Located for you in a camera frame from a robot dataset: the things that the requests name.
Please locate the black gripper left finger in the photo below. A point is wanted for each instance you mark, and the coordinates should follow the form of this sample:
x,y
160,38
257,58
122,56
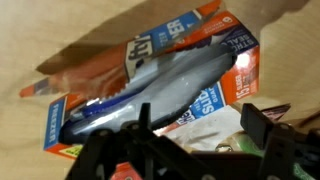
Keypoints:
x,y
152,157

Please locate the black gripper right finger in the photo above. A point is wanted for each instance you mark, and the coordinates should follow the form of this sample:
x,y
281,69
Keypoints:
x,y
283,146

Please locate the clear ziplock bag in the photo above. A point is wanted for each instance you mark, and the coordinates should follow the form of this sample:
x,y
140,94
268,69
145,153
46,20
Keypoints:
x,y
182,78

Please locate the orange blue ziplock bag box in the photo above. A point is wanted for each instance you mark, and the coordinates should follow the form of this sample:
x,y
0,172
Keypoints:
x,y
121,72

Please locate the green chip bag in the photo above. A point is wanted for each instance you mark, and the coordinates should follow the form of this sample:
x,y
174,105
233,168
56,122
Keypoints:
x,y
241,142

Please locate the small red snack packet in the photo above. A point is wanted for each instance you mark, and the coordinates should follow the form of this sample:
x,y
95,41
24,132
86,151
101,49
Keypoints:
x,y
276,112

